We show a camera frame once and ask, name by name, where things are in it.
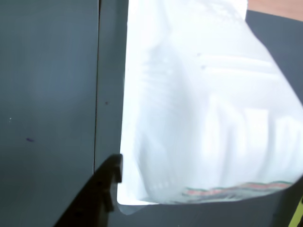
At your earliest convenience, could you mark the yellow masking tape frame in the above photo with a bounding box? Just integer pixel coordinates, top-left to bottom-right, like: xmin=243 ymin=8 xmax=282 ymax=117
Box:
xmin=289 ymin=195 xmax=303 ymax=227

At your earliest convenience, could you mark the white refill pouch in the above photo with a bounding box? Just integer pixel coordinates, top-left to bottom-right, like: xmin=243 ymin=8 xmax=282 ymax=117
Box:
xmin=117 ymin=0 xmax=303 ymax=216

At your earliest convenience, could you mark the dark gray rubber mat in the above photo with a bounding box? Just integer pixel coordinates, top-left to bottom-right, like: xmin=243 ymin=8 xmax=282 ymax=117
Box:
xmin=0 ymin=0 xmax=99 ymax=227
xmin=94 ymin=0 xmax=303 ymax=227

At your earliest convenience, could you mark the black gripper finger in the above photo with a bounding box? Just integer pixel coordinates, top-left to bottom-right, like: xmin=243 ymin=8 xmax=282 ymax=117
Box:
xmin=53 ymin=153 xmax=124 ymax=227

